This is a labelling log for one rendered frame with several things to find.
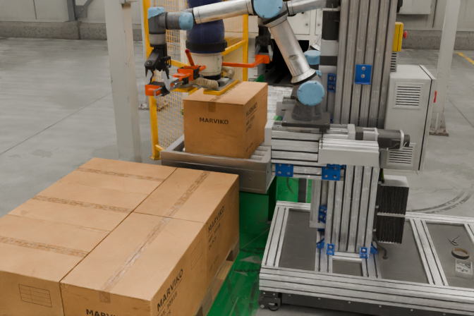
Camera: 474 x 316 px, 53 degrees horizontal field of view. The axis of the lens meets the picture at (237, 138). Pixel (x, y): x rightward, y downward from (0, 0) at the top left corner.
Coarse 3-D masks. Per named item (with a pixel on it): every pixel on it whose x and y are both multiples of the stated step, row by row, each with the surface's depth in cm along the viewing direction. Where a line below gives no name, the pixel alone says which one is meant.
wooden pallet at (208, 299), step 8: (232, 248) 285; (232, 256) 287; (224, 264) 286; (232, 264) 288; (224, 272) 278; (216, 280) 271; (224, 280) 274; (208, 288) 245; (216, 288) 264; (208, 296) 246; (216, 296) 260; (200, 304) 235; (208, 304) 247; (200, 312) 240
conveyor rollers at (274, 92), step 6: (270, 90) 480; (276, 90) 479; (282, 90) 478; (288, 90) 483; (270, 96) 462; (276, 96) 461; (270, 102) 437; (270, 108) 420; (270, 114) 402; (264, 144) 334; (258, 150) 326; (264, 150) 325; (252, 156) 311; (258, 156) 310
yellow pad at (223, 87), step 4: (224, 76) 275; (232, 80) 275; (236, 80) 278; (220, 84) 267; (224, 84) 267; (228, 84) 268; (232, 84) 271; (208, 88) 258; (220, 88) 258; (224, 88) 260; (228, 88) 264; (204, 92) 255; (208, 92) 254; (212, 92) 254; (216, 92) 253; (220, 92) 253
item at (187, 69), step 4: (180, 68) 242; (184, 68) 247; (188, 68) 247; (192, 68) 247; (196, 68) 244; (180, 72) 242; (184, 72) 241; (188, 72) 241; (192, 72) 240; (196, 72) 243; (192, 76) 241; (196, 76) 243; (192, 80) 242
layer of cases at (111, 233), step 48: (48, 192) 261; (96, 192) 261; (144, 192) 261; (192, 192) 261; (0, 240) 215; (48, 240) 215; (96, 240) 215; (144, 240) 215; (192, 240) 215; (0, 288) 198; (48, 288) 189; (96, 288) 182; (144, 288) 182; (192, 288) 221
